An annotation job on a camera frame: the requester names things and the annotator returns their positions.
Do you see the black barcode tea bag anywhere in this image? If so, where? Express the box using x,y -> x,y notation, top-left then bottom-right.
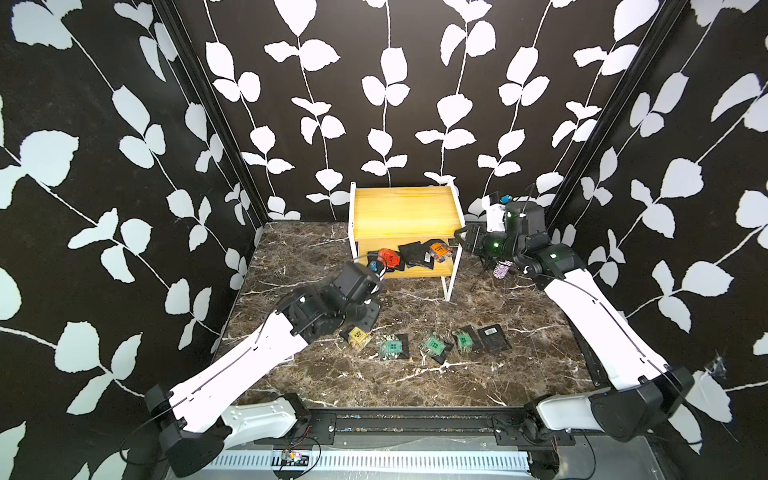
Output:
478,324 -> 510,354

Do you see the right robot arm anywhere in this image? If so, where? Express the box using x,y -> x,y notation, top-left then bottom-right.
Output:
454,201 -> 694,443

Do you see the red tea bag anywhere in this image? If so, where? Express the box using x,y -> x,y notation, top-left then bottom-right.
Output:
378,248 -> 404,272

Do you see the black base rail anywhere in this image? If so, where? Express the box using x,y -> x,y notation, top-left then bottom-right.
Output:
167,406 -> 655,450

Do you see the orange label tea bag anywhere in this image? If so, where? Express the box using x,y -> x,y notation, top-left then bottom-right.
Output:
423,239 -> 454,265

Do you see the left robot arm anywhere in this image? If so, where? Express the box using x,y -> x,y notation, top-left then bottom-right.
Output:
145,260 -> 386,478

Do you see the teal floral tea bag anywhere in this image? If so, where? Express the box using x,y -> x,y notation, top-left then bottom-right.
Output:
378,334 -> 410,361

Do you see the small green circuit board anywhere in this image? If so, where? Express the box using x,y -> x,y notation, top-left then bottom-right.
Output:
280,451 -> 309,468

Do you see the wooden two-tier metal shelf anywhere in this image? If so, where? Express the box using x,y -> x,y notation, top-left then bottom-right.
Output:
347,182 -> 467,307

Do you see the green label tea bag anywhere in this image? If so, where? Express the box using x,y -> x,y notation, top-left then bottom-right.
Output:
420,333 -> 453,365

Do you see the yellow label tea bag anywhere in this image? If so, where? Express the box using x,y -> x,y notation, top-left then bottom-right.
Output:
339,326 -> 372,351

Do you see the purple glitter microphone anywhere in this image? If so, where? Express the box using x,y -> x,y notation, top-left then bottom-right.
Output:
493,262 -> 510,280

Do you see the small green tea bag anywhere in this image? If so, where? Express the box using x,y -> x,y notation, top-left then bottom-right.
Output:
451,326 -> 484,355

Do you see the white slotted cable duct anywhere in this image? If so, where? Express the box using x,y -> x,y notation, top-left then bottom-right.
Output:
203,450 -> 531,476

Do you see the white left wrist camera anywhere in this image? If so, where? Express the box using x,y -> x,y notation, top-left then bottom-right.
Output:
365,252 -> 386,282

